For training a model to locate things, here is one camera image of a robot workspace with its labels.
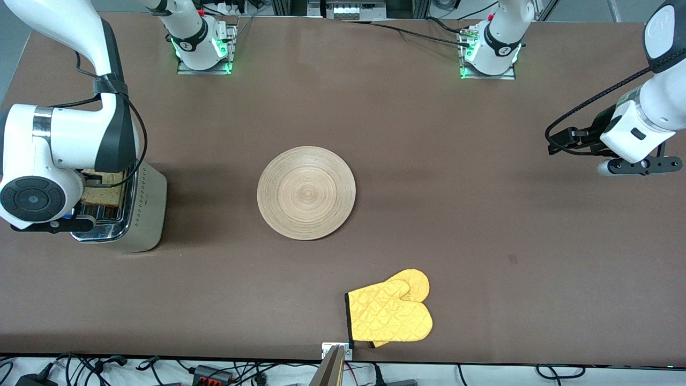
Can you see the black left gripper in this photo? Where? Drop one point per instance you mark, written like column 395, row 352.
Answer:
column 601, row 127

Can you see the brown bread slice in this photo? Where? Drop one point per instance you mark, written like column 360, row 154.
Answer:
column 107, row 197

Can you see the round wooden plate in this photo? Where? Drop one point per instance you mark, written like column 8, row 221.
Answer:
column 305, row 193

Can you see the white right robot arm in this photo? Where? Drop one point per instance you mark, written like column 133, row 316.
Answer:
column 64, row 134

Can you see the chrome two-slot toaster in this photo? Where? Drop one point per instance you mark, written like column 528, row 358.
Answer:
column 150, row 214

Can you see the black power adapter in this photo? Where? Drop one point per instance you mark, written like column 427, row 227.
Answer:
column 37, row 380

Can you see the black and orange connector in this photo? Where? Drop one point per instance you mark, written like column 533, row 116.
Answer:
column 211, row 373

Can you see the yellow quilted oven mitt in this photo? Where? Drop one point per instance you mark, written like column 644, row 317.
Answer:
column 391, row 316

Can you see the white power strip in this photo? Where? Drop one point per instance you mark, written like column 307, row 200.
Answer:
column 353, row 10

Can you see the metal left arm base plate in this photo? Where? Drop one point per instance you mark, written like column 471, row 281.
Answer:
column 487, row 77

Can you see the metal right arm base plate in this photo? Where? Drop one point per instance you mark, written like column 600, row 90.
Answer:
column 203, row 71

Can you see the aluminium frame profile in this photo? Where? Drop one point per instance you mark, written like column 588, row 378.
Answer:
column 278, row 6

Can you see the silver table edge bracket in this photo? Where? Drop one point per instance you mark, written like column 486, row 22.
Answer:
column 327, row 351

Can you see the beige camera mount post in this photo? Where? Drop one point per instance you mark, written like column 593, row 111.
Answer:
column 328, row 372

